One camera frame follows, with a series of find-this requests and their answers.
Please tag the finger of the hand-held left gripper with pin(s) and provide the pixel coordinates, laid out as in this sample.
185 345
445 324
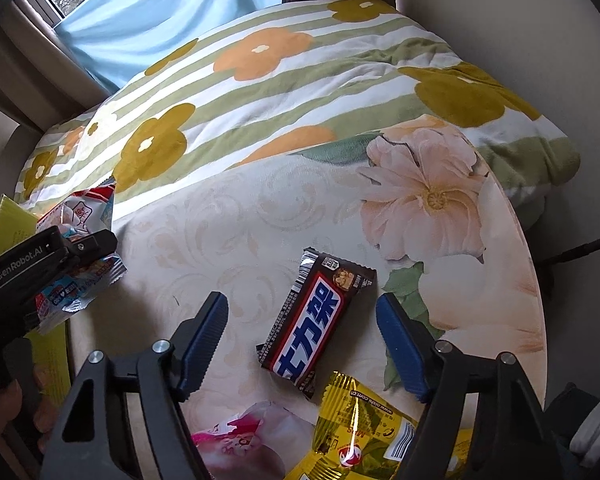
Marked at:
92 246

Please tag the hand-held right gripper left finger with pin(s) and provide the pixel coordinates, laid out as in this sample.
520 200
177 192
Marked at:
205 345

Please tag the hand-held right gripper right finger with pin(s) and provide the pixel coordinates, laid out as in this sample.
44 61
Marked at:
400 350

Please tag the blue red white snack packet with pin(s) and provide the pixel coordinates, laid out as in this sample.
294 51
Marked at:
82 210

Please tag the green printed storage box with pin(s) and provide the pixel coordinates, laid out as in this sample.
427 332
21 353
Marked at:
10 225

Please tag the brown chocolate bar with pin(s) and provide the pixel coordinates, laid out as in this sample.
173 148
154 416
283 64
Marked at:
312 327

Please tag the person's left hand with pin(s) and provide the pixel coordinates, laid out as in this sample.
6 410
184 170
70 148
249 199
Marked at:
45 415

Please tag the yellow snack packet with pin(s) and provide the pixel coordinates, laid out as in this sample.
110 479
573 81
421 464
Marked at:
365 440

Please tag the pink snack packet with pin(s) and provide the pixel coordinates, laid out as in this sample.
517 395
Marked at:
250 442

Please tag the floral tablecloth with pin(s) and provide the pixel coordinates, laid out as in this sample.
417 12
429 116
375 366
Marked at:
305 220

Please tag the dark clothing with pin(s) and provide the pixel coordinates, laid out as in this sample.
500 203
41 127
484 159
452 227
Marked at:
575 410

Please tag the light blue cloth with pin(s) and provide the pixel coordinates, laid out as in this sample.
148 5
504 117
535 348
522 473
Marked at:
155 15

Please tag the green striped floral blanket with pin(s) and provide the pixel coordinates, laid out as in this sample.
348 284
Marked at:
300 85

